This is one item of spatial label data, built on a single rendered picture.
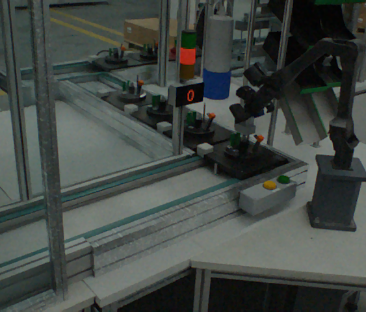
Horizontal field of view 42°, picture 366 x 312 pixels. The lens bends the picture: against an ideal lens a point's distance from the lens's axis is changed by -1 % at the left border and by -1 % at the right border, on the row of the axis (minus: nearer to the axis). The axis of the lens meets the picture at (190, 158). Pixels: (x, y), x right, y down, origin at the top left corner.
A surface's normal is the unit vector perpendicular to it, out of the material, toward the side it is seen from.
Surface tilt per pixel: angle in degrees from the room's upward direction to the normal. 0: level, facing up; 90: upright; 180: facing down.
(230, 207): 90
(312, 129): 45
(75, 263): 90
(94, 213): 0
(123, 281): 0
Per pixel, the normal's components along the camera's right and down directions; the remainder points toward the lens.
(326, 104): 0.39, -0.35
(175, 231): 0.63, 0.37
